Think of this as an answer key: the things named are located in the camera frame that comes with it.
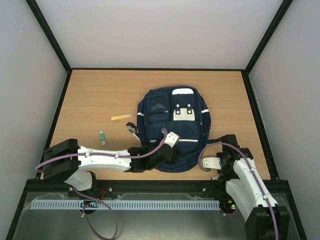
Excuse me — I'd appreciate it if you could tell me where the navy blue backpack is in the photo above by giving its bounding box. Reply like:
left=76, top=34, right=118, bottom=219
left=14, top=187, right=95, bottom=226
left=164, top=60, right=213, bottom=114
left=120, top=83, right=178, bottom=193
left=127, top=85, right=222, bottom=173

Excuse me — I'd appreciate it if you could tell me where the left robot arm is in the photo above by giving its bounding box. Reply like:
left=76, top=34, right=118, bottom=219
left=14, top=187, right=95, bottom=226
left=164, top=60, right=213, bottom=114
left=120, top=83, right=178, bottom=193
left=35, top=133, right=179, bottom=192

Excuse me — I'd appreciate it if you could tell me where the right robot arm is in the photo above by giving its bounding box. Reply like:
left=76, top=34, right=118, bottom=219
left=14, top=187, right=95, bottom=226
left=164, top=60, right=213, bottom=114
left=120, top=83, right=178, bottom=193
left=217, top=134, right=290, bottom=240

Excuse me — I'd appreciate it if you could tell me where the purple capped white pen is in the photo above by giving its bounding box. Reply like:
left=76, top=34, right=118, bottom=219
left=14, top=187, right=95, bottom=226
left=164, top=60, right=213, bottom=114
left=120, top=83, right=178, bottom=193
left=210, top=176, right=218, bottom=181

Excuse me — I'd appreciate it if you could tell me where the green capped white pen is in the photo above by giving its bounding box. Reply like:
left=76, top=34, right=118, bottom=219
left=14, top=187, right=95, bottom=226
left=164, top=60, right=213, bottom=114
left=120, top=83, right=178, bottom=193
left=129, top=129, right=142, bottom=145

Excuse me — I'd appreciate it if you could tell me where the green whiteboard marker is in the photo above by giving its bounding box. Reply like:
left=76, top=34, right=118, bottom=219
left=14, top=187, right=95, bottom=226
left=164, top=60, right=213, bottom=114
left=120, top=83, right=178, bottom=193
left=99, top=131, right=107, bottom=146

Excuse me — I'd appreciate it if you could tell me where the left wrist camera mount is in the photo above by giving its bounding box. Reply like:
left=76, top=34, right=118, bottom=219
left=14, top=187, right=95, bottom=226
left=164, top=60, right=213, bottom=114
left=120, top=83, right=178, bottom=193
left=164, top=131, right=180, bottom=148

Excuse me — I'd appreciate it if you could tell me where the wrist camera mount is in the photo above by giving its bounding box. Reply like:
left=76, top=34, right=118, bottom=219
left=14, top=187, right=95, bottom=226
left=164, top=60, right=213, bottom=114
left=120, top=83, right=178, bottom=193
left=201, top=157, right=222, bottom=171
left=164, top=131, right=180, bottom=148

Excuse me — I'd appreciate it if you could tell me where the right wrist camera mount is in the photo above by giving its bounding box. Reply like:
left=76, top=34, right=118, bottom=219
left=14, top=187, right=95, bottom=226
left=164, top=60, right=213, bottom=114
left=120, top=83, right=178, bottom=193
left=201, top=157, right=222, bottom=171

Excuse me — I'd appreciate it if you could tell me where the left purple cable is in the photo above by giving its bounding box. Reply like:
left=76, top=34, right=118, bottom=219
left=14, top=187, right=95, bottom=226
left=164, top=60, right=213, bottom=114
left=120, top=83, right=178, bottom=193
left=34, top=127, right=168, bottom=240

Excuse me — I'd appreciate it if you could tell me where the black aluminium frame rail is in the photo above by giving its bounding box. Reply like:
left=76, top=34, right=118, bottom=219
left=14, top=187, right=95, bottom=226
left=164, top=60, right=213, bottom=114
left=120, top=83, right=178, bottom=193
left=24, top=178, right=291, bottom=198

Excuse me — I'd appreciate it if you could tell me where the grey slotted cable duct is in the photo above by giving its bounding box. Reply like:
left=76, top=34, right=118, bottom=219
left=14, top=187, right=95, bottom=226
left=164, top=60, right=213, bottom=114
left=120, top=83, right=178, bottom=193
left=30, top=199, right=220, bottom=211

